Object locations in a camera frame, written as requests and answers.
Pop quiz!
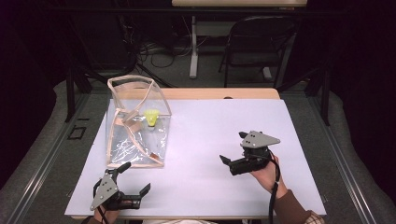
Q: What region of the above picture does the black floor socket frame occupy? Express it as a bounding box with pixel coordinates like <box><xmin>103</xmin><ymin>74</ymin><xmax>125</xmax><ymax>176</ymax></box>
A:
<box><xmin>67</xmin><ymin>124</ymin><xmax>88</xmax><ymax>141</ymax></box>

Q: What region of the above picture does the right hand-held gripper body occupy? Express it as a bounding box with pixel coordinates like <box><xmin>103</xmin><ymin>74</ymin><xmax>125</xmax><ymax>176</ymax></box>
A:
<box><xmin>229</xmin><ymin>130</ymin><xmax>281</xmax><ymax>176</ymax></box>

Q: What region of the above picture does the white desk with legs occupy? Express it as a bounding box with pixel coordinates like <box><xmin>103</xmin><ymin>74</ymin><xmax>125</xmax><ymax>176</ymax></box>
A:
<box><xmin>171</xmin><ymin>0</ymin><xmax>308</xmax><ymax>79</ymax></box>

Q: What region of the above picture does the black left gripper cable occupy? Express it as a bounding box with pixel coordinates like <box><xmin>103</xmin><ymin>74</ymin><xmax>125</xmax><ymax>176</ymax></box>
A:
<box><xmin>96</xmin><ymin>206</ymin><xmax>110</xmax><ymax>224</ymax></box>

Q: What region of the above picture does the white table cover sheet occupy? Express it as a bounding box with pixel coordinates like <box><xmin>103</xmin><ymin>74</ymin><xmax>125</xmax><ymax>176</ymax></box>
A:
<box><xmin>64</xmin><ymin>98</ymin><xmax>328</xmax><ymax>218</ymax></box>

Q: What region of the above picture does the metal floor rail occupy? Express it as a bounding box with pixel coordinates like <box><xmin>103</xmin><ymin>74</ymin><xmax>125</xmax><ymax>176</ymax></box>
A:
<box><xmin>6</xmin><ymin>92</ymin><xmax>92</xmax><ymax>224</ymax></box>
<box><xmin>306</xmin><ymin>92</ymin><xmax>378</xmax><ymax>224</ymax></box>

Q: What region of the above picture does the wooden table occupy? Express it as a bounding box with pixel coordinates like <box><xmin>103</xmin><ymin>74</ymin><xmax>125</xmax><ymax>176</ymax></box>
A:
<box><xmin>118</xmin><ymin>87</ymin><xmax>281</xmax><ymax>101</ymax></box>

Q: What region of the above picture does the clear plastic tote bag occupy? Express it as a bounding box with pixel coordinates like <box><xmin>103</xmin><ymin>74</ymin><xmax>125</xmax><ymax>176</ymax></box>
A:
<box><xmin>105</xmin><ymin>75</ymin><xmax>173</xmax><ymax>169</ymax></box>

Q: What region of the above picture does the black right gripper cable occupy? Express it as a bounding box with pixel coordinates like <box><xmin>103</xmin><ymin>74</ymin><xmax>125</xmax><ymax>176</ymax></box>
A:
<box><xmin>267</xmin><ymin>150</ymin><xmax>281</xmax><ymax>224</ymax></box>

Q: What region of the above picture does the bundle of floor cables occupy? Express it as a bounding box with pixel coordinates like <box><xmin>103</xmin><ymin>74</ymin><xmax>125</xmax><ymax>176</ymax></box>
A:
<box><xmin>135</xmin><ymin>38</ymin><xmax>195</xmax><ymax>69</ymax></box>

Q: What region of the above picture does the person's left hand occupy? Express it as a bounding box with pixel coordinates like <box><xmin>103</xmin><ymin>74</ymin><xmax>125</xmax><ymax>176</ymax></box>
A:
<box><xmin>92</xmin><ymin>200</ymin><xmax>134</xmax><ymax>224</ymax></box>

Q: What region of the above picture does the black stand leg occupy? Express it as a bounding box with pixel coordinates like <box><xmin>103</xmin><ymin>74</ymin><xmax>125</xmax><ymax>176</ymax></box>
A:
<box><xmin>276</xmin><ymin>62</ymin><xmax>332</xmax><ymax>127</ymax></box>
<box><xmin>63</xmin><ymin>18</ymin><xmax>93</xmax><ymax>123</ymax></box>

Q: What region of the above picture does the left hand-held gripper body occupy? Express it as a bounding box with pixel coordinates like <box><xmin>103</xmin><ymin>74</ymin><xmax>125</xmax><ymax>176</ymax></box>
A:
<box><xmin>90</xmin><ymin>169</ymin><xmax>142</xmax><ymax>212</ymax></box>

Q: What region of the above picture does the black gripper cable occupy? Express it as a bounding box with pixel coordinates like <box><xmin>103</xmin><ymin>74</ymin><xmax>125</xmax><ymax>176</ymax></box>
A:
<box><xmin>267</xmin><ymin>150</ymin><xmax>281</xmax><ymax>224</ymax></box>
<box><xmin>96</xmin><ymin>206</ymin><xmax>110</xmax><ymax>224</ymax></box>

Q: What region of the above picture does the black folding chair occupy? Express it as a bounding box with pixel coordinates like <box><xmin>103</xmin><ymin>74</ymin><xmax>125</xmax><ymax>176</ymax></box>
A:
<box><xmin>219</xmin><ymin>15</ymin><xmax>297</xmax><ymax>90</ymax></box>

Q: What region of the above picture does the yellow shuttlecock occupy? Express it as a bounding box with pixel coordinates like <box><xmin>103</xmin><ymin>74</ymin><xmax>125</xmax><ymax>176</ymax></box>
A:
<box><xmin>142</xmin><ymin>108</ymin><xmax>161</xmax><ymax>128</ymax></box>

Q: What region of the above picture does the person's right hand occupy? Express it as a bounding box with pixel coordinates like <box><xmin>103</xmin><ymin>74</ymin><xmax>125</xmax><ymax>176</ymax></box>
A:
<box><xmin>249</xmin><ymin>156</ymin><xmax>289</xmax><ymax>200</ymax></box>

